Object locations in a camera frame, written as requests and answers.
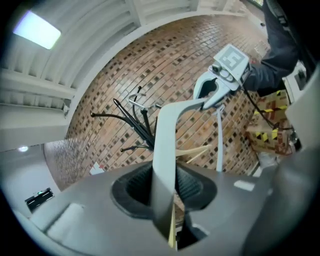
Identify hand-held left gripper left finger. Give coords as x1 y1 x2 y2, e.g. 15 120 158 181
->
29 161 176 256

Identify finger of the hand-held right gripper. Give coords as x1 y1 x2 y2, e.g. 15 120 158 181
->
193 70 219 101
199 77 232 111

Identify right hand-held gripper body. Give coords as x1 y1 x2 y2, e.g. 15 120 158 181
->
208 43 252 93

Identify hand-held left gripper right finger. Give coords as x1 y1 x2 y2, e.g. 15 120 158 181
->
174 146 320 254

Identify grey clothes hanger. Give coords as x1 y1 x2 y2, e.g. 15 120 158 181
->
128 92 226 245

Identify person's right forearm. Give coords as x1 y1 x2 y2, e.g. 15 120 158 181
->
241 0 302 97

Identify beige wooden hanger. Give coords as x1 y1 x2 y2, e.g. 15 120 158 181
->
174 144 210 165

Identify white paper sheet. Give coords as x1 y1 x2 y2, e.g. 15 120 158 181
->
89 161 105 176

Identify clear plastic bag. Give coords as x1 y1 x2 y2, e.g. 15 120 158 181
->
257 149 280 172

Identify cardboard boxes with striped tape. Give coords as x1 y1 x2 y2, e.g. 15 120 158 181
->
245 89 297 156

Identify rectangular ceiling light panel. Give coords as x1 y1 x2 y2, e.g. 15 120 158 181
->
12 9 63 51

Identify black cable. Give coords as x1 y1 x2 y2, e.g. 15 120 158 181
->
242 88 294 131

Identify black wall sign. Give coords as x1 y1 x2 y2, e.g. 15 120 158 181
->
24 187 55 214

